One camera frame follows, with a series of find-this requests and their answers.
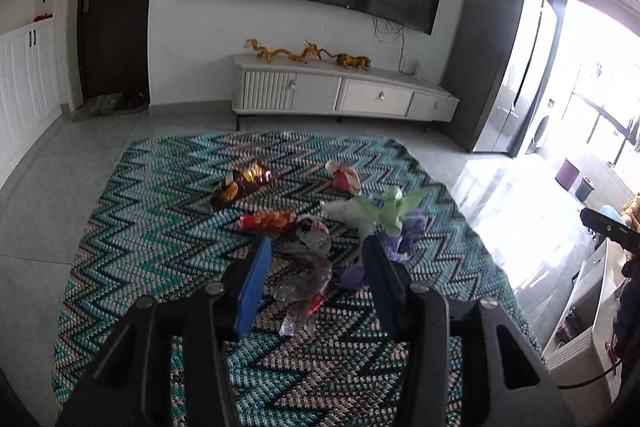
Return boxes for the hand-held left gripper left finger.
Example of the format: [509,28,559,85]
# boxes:
[55,236,273,427]

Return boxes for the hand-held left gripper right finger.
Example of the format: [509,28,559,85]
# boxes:
[361,234,581,427]

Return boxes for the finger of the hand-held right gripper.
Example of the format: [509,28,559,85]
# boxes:
[580,207,640,253]

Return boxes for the clear wrapper with red print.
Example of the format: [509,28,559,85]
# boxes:
[274,256,334,338]

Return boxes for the red snack packet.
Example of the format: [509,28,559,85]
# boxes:
[239,211,298,235]

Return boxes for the clear printed plastic bag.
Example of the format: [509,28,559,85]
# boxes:
[296,214,332,256]

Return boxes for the purple plastic bag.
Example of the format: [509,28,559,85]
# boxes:
[332,207,431,293]

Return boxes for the green plastic bag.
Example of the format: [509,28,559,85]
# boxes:
[355,187,431,238]

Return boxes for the white plastic bag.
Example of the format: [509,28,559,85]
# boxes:
[320,199,376,233]

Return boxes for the dark brown snack bag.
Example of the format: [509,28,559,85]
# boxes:
[210,163,275,210]

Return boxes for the red and white wrapper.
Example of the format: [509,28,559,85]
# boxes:
[325,159,362,194]

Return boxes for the purple bin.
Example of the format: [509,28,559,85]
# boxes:
[555,158,581,190]

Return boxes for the white coffee table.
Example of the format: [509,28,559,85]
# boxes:
[542,237,627,427]

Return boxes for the zigzag patterned woven rug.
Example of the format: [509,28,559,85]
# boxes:
[52,130,546,427]

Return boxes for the white washing machine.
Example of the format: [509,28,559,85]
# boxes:
[525,99,556,155]

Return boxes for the grey refrigerator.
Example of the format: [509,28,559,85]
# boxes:
[442,0,558,155]

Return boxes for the white television cabinet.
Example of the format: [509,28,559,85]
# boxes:
[232,53,460,131]

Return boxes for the golden dragon figurine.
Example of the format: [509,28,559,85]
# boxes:
[243,38,337,65]

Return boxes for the grey slippers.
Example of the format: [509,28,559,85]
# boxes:
[89,94,124,116]

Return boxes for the golden tiger figurine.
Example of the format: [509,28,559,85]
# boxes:
[334,52,372,72]

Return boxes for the grey doormat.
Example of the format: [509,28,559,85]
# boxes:
[70,99,151,122]

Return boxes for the dark brown entrance door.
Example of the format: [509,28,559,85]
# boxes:
[77,0,168,102]

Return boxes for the black television cable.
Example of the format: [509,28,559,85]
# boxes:
[375,18,407,74]

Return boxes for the white wall cabinet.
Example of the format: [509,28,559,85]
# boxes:
[0,0,71,188]

